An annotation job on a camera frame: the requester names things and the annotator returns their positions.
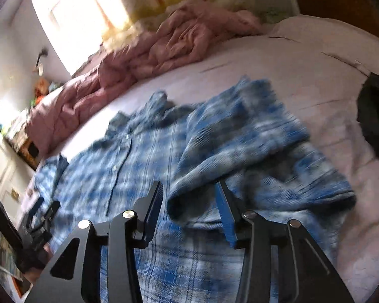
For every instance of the window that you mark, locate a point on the window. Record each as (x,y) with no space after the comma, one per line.
(66,22)

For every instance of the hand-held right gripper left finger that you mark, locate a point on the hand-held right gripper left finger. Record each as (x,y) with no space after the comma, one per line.
(153,208)

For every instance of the stack of papers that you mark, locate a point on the stack of papers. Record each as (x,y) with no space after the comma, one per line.
(17,123)

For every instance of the shelf with books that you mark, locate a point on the shelf with books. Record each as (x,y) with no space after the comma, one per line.
(0,258)

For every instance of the wall lamp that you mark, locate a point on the wall lamp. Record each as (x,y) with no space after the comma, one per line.
(41,68)

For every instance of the green cloth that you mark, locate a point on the green cloth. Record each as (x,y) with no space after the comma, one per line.
(273,14)

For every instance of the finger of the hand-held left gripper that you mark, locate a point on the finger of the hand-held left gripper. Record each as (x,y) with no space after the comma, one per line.
(35,206)
(52,210)

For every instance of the white cabinet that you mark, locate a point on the white cabinet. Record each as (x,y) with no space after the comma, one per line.
(0,164)

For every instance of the blue plaid shirt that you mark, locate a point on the blue plaid shirt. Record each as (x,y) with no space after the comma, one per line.
(255,139)

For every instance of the folded black jacket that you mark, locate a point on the folded black jacket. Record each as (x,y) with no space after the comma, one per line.
(375,116)

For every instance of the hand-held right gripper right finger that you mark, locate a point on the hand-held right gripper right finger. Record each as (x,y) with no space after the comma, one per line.
(225,214)

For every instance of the pink pillow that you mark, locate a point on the pink pillow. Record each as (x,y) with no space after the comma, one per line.
(319,38)

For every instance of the pink quilt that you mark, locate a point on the pink quilt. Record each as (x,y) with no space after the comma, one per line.
(177,47)

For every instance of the carved wooden nightstand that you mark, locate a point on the carved wooden nightstand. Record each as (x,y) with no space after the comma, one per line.
(28,151)

